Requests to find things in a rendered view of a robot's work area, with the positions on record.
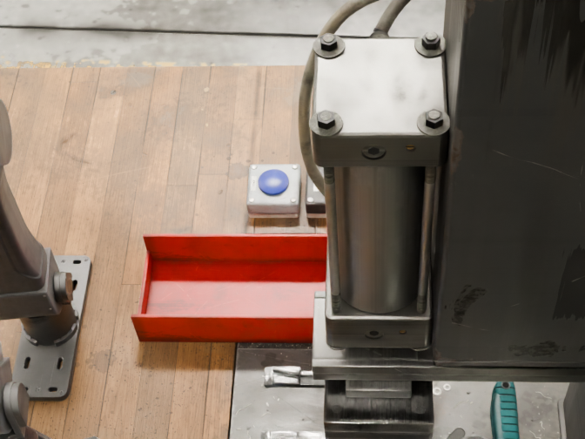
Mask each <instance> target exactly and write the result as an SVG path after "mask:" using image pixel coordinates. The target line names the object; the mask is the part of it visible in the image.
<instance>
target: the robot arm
mask: <svg viewBox="0 0 585 439"><path fill-rule="evenodd" d="M11 155H12V132H11V126H10V118H9V114H8V112H7V109H6V106H5V104H4V102H3V100H2V99H0V321H1V320H10V319H20V321H21V326H22V333H21V337H20V342H19V346H18V350H17V358H16V361H15V366H14V370H13V374H11V368H10V357H3V350H2V344H1V342H0V439H51V438H50V437H48V436H46V435H44V434H42V433H40V432H38V431H37V430H35V429H33V428H31V427H29V426H27V420H28V410H29V401H55V402H61V401H63V400H65V399H66V398H67V397H68V396H69V393H70V389H71V380H72V375H73V370H74V365H75V360H76V355H77V346H78V341H79V336H80V331H81V326H82V321H83V316H84V307H85V302H86V297H87V292H88V287H89V282H90V277H91V268H92V264H91V259H90V258H89V257H88V256H85V255H53V252H52V251H51V248H50V247H46V248H44V247H43V245H42V244H41V243H40V242H39V241H37V240H36V239H35V237H34V236H33V235H32V233H31V232H30V230H29V228H28V227H27V226H26V224H25V222H24V218H23V216H22V214H21V212H20V210H19V208H18V205H17V203H16V200H15V198H14V196H13V193H12V191H11V189H10V186H9V183H8V181H7V179H6V175H5V171H4V167H3V166H4V165H8V164H9V163H10V160H11ZM76 284H77V289H76V290H75V291H74V286H75V285H76ZM29 361H30V365H29V367H28V368H27V364H28V362H29ZM61 361H62V362H63V364H62V367H61V368H60V369H59V366H60V362H61ZM51 391H56V392H51Z"/></svg>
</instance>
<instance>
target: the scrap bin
mask: <svg viewBox="0 0 585 439"><path fill-rule="evenodd" d="M143 239H144V242H145V247H146V256H145V267H144V273H143V279H142V286H141V292H140V297H139V303H138V314H131V320H132V323H133V326H134V328H135V331H136V333H137V336H138V340H139V341H150V342H251V343H313V309H314V292H315V291H326V245H327V234H242V233H144V234H143Z"/></svg>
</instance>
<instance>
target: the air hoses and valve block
mask: <svg viewBox="0 0 585 439"><path fill-rule="evenodd" d="M378 1H379V0H349V1H347V2H346V3H344V4H343V5H342V6H340V7H339V8H338V9H337V10H336V11H335V12H334V13H333V14H332V16H331V17H330V18H329V19H328V21H327V22H326V24H325V25H324V27H323V28H322V30H321V32H320V33H319V35H318V37H320V36H323V35H325V34H326V33H331V34H335V32H336V31H337V30H338V29H339V27H340V26H341V25H342V24H343V23H344V22H345V21H346V20H347V19H348V18H349V17H350V16H351V15H352V14H354V13H355V12H356V11H358V10H360V9H362V8H364V7H366V6H367V5H369V4H371V3H375V2H378ZM410 1H411V0H393V1H392V2H391V3H390V4H389V5H388V6H387V8H386V9H385V11H384V12H383V14H382V16H381V17H380V20H379V22H378V23H377V25H376V27H374V29H373V31H374V32H375V31H384V32H386V33H387V34H388V32H389V30H390V28H391V26H392V24H393V22H394V20H395V19H396V17H397V16H398V15H399V14H400V12H401V11H402V10H403V9H404V7H405V6H406V5H407V4H408V3H409V2H410ZM318 37H317V38H318ZM314 55H315V52H314V51H313V49H312V50H311V52H310V55H309V57H308V59H307V62H306V67H305V70H304V73H303V77H302V81H301V85H300V90H299V107H298V127H299V145H300V150H301V155H302V159H303V161H304V164H305V167H306V170H307V172H308V175H309V177H310V178H311V180H312V182H313V183H314V184H315V186H316V187H317V188H318V190H319V191H320V192H321V193H322V195H323V196H324V197H325V188H324V178H323V176H322V175H321V173H320V171H319V168H318V167H317V165H316V164H315V163H314V162H313V148H312V141H311V129H310V126H309V122H310V111H311V99H312V92H313V75H314Z"/></svg>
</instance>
